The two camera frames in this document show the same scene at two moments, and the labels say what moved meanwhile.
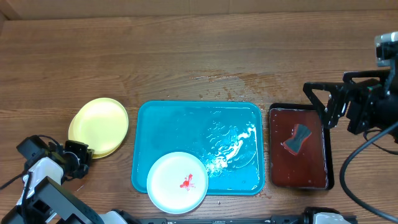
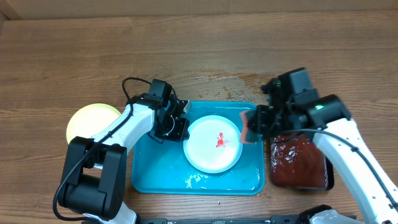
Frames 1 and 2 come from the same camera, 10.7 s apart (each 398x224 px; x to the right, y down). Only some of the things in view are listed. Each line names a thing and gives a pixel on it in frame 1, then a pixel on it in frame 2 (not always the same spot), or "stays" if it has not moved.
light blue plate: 177,183 to 214,145
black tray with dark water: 312,168 stays
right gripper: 359,92 to 263,126
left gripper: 86,154 to 181,134
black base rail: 187,219 stays
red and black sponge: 301,135 to 249,133
